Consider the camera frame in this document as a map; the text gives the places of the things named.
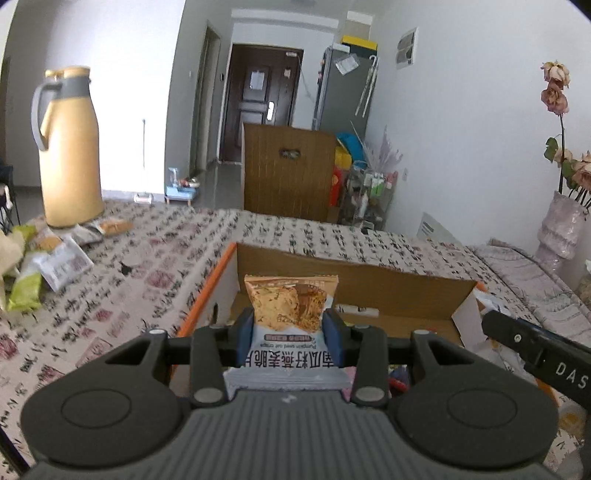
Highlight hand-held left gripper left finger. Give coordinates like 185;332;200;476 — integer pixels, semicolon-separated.
105;308;256;408

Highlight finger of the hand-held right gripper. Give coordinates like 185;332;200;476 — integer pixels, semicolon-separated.
481;310;539;371

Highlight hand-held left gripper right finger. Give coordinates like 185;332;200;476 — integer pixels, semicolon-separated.
323;308;476;408

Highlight orange print crisp packet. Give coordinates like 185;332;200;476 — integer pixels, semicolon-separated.
223;274;352;401

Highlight red orange cardboard box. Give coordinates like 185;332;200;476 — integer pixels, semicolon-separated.
175;241;561;409

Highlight grey quilted cloth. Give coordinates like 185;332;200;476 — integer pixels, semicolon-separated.
466;237;591;333

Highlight clear jar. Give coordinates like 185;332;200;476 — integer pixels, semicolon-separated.
575;261;591;301

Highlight pink ribbed vase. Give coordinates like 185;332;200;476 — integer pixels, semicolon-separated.
536;190;589;275

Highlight white board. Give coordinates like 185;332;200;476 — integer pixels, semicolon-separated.
418;211;467;245

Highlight red carton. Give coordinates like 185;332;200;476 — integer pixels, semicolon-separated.
330;167;347;208

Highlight wooden chair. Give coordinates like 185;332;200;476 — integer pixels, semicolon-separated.
242;122;338;222

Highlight blue pet water dispenser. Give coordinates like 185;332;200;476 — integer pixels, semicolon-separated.
165;167;201;206

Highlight white flat mop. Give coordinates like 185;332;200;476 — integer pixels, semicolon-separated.
134;119;154;205

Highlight blue plastic item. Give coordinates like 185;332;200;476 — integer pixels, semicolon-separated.
336;131;370;162

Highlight purple dried grass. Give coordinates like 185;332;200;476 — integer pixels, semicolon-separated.
369;127;404;174

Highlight row of small snack packs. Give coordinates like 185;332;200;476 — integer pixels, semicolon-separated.
7;217;134;312

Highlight dark brown entrance door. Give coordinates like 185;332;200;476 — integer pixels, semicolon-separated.
221;44;304;164

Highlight grey interior door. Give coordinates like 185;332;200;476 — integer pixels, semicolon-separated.
191;25;221;174

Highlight grey refrigerator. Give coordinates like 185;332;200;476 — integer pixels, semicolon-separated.
313;45;379;139

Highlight yellow thermos jug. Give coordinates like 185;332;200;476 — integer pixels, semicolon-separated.
31;66;105;228

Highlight dried pink roses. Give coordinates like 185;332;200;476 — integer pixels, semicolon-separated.
540;60;591;204

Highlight cream crumpled bag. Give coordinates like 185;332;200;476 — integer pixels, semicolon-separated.
0;228;25;296

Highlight white folded umbrella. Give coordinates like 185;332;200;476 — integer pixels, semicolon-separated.
355;54;379;118

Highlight wire storage cart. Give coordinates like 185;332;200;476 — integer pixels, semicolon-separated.
339;161;399;232

